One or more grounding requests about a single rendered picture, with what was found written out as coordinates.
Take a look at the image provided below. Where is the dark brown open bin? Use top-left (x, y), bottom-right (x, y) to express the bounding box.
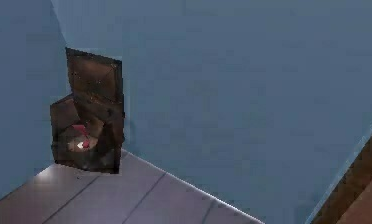
top-left (49, 47), bottom-right (126, 175)

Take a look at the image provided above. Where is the red scrap in bin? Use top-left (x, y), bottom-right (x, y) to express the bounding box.
top-left (71, 124), bottom-right (92, 150)

